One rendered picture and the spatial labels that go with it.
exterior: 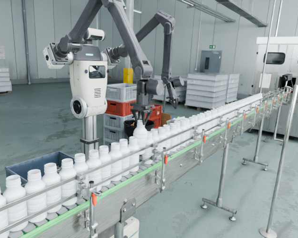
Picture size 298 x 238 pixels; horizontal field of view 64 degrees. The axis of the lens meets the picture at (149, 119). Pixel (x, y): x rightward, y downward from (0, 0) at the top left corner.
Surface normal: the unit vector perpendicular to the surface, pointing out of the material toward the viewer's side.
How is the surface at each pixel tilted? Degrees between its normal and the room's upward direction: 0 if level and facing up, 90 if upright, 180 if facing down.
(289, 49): 90
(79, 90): 101
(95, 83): 90
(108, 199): 90
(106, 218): 90
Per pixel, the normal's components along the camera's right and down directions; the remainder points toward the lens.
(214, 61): -0.60, 0.16
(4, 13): 0.80, 0.18
